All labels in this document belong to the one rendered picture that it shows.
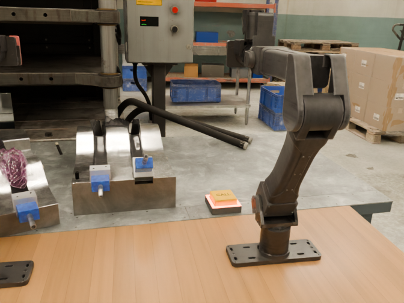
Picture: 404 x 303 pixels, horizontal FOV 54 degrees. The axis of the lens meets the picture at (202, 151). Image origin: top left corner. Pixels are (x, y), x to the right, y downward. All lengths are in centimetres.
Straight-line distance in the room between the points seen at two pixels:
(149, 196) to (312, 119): 54
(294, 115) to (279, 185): 18
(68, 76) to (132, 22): 35
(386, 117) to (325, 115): 403
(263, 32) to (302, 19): 719
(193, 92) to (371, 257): 405
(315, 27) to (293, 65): 754
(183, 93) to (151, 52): 302
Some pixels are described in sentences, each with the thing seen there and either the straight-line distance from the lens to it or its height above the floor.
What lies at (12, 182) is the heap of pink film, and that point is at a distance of 112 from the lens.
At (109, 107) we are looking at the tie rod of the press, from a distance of 173.
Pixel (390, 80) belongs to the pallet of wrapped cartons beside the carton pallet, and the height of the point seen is 69.
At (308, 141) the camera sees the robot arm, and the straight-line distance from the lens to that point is 69.
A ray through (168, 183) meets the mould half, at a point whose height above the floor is 87.
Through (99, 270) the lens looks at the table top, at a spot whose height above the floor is 80.
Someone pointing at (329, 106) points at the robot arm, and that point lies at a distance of 66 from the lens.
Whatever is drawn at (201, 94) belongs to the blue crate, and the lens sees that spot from 485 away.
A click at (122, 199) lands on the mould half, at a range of 105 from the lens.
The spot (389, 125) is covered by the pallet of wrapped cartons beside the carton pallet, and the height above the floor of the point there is 21.
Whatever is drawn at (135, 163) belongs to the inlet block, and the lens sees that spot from 100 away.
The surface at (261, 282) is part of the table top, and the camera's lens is 83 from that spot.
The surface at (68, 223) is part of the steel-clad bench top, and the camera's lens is 103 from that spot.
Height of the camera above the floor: 130
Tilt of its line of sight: 19 degrees down
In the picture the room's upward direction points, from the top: 2 degrees clockwise
